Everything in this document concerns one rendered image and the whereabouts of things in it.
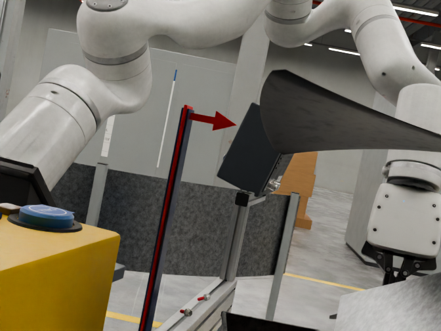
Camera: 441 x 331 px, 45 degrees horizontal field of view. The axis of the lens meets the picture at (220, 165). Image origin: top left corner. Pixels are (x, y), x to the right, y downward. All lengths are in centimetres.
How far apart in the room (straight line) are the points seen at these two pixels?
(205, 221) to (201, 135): 420
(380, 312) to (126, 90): 60
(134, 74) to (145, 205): 128
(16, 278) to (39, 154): 49
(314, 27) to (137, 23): 39
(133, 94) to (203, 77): 553
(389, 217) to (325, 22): 48
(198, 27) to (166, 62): 558
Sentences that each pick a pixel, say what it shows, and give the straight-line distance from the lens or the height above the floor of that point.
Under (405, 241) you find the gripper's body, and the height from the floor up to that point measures 107.
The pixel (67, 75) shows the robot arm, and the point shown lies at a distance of 89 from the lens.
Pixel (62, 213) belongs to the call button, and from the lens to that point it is 42.
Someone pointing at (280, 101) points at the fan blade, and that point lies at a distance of 56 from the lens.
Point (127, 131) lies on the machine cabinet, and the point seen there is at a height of 100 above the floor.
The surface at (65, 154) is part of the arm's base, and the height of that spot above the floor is 109.
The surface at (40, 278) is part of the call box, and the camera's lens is 35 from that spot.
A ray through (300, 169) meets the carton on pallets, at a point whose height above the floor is 91.
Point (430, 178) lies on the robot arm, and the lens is 84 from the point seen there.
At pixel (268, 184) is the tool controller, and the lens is 123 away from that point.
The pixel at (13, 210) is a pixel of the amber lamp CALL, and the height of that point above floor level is 108.
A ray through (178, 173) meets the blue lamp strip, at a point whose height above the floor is 111.
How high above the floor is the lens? 116
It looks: 3 degrees down
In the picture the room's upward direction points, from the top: 11 degrees clockwise
